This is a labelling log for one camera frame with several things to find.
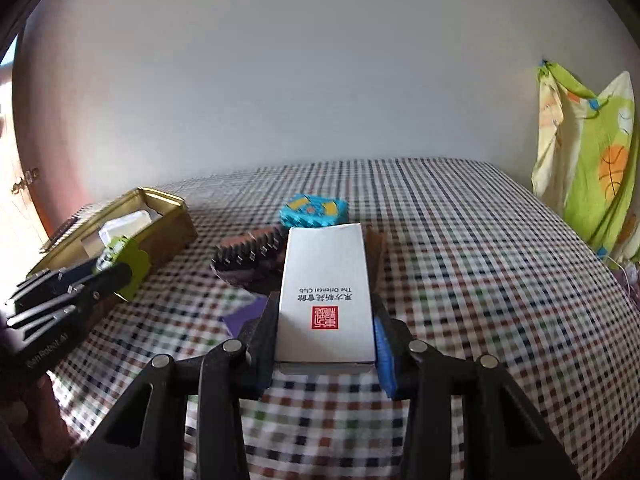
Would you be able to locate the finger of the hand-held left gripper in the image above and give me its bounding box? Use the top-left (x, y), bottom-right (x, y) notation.
top-left (4, 280), bottom-right (137, 333)
top-left (14, 259), bottom-right (132, 293)

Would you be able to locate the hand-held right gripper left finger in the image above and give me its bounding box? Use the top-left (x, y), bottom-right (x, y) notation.
top-left (65, 291), bottom-right (282, 480)

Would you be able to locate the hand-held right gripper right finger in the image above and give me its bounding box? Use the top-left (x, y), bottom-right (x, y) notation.
top-left (371, 304), bottom-right (582, 480)

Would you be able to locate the lime green toy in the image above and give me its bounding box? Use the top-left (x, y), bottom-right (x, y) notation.
top-left (96, 234), bottom-right (152, 302)

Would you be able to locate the white cardboard box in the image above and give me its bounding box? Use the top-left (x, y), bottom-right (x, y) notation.
top-left (274, 223), bottom-right (378, 374)

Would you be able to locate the gold metal tin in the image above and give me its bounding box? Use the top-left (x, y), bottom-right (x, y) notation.
top-left (27, 186), bottom-right (199, 281)

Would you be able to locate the black bristle hairbrush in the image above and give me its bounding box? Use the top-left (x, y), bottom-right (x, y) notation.
top-left (210, 225), bottom-right (289, 295)

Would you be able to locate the brown folding comb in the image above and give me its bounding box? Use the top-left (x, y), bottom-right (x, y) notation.
top-left (364, 226), bottom-right (387, 292)

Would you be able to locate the purple paper card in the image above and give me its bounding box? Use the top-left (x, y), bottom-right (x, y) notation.
top-left (222, 291), bottom-right (269, 342)

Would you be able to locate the dark flat object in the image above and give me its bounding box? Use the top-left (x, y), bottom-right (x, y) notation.
top-left (39, 214), bottom-right (83, 253)

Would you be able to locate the white plastic case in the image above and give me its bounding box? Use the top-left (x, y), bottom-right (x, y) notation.
top-left (97, 209), bottom-right (155, 248)

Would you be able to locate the checkered cloth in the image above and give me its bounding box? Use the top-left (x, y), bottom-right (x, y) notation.
top-left (47, 156), bottom-right (640, 480)

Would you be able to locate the wooden door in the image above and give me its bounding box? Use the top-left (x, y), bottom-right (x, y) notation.
top-left (0, 32), bottom-right (53, 243)

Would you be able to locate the blue and yellow puzzle toy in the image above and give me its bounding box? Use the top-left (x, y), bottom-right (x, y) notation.
top-left (278, 193), bottom-right (350, 230)

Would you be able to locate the green printed cloth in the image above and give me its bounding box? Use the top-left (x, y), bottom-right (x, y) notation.
top-left (530, 59), bottom-right (640, 261)

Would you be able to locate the brass door handle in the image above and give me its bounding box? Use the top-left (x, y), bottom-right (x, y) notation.
top-left (11, 167), bottom-right (41, 196)

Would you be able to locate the white cable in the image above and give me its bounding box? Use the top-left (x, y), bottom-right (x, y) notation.
top-left (606, 254), bottom-right (640, 303)

